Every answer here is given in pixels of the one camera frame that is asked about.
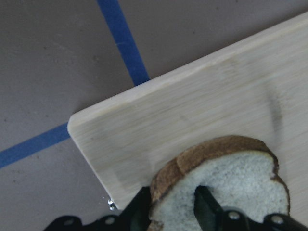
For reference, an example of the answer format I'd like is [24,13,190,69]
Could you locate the bread slice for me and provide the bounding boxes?
[149,135,290,231]

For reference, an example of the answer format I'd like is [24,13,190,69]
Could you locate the wooden cutting board with handle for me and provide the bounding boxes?
[67,13,308,214]

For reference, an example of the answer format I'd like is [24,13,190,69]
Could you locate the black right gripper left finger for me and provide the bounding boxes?
[122,187,151,231]

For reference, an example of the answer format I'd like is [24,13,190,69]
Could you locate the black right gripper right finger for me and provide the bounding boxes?
[193,186,223,231]

